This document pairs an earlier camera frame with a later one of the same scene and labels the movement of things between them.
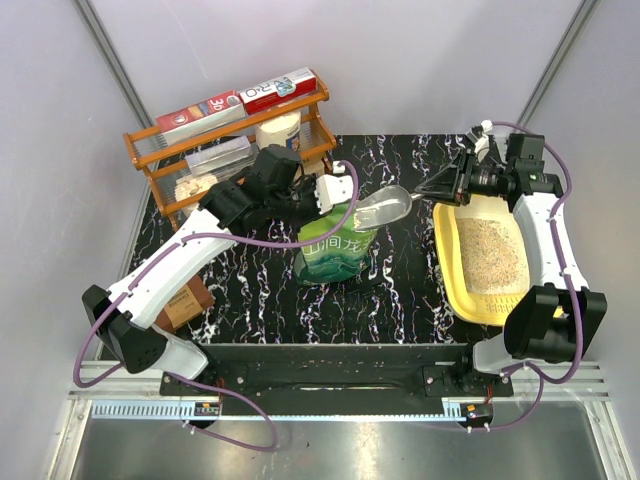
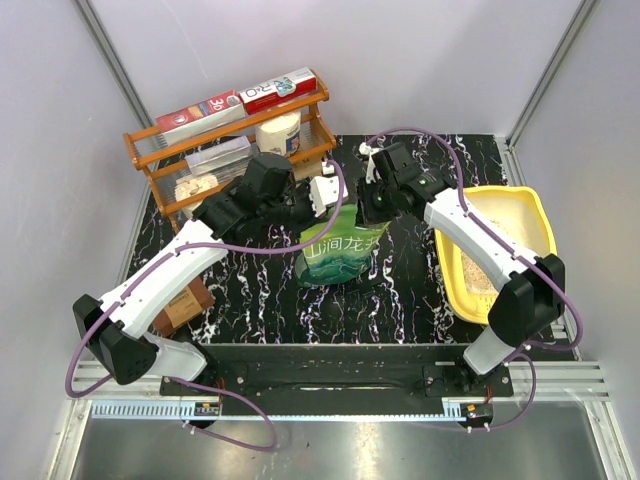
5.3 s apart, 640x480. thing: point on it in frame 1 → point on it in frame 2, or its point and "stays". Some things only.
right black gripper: [444, 186] → [365, 215]
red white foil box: [278, 90] stays
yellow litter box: [484, 258] stays
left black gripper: [308, 184] stays
